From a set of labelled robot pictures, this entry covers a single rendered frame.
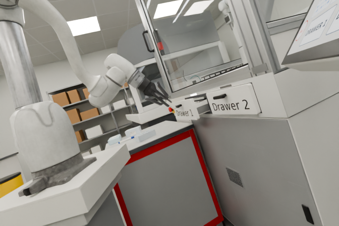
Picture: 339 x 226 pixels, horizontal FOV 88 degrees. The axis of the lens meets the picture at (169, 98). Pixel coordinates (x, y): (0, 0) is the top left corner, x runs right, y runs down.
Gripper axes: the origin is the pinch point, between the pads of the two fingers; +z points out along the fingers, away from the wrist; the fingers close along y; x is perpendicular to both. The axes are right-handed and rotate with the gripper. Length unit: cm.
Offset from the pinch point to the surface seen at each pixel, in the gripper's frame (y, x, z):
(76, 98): -40, 378, -115
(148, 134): -19.8, 21.2, 4.0
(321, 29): 4, -78, -5
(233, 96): 9.5, -36.8, 11.0
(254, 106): 6.8, -45.6, 14.7
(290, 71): 19, -55, 13
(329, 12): 6, -79, -6
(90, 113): -52, 385, -69
